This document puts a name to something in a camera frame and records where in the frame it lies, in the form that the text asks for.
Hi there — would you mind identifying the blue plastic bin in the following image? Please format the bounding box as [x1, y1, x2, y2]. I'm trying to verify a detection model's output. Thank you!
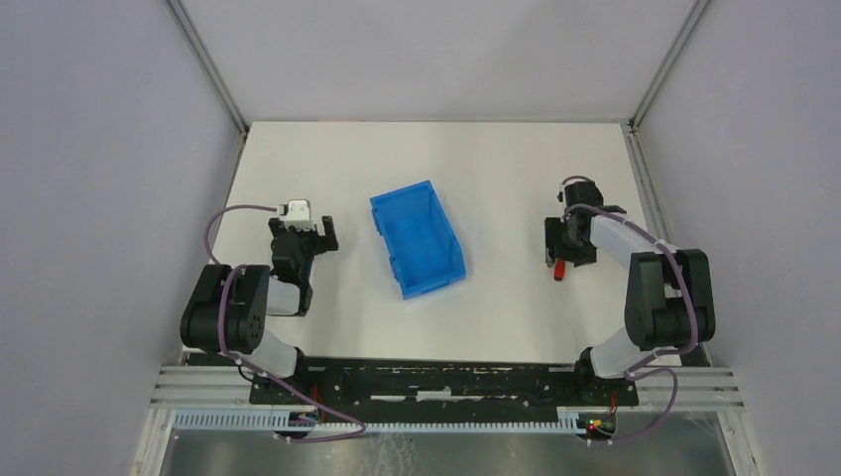
[370, 180, 467, 299]

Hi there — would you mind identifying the white slotted cable duct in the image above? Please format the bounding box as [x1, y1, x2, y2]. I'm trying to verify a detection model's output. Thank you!
[173, 410, 585, 435]

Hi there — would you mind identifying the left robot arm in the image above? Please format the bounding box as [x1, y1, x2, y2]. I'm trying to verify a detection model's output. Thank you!
[180, 215, 339, 379]

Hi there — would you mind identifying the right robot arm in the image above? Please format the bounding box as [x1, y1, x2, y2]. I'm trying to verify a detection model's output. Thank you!
[543, 176, 716, 380]

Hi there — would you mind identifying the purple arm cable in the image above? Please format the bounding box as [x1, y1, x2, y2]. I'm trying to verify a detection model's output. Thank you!
[556, 175, 699, 446]
[203, 203, 368, 444]

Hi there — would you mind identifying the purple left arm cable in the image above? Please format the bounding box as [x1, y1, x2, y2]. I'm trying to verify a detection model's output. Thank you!
[203, 203, 368, 444]

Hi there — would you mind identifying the red handled screwdriver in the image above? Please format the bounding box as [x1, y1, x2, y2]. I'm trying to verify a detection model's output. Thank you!
[552, 260, 566, 282]

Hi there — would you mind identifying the aluminium frame rail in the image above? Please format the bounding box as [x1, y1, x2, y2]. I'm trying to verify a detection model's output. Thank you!
[150, 366, 746, 413]

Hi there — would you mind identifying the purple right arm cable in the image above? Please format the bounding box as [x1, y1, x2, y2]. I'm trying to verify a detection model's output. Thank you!
[556, 175, 699, 446]

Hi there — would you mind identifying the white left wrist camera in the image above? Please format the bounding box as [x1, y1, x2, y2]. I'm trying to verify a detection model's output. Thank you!
[277, 199, 315, 231]

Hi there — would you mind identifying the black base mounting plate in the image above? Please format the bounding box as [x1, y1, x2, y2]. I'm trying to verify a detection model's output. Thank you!
[289, 356, 636, 423]

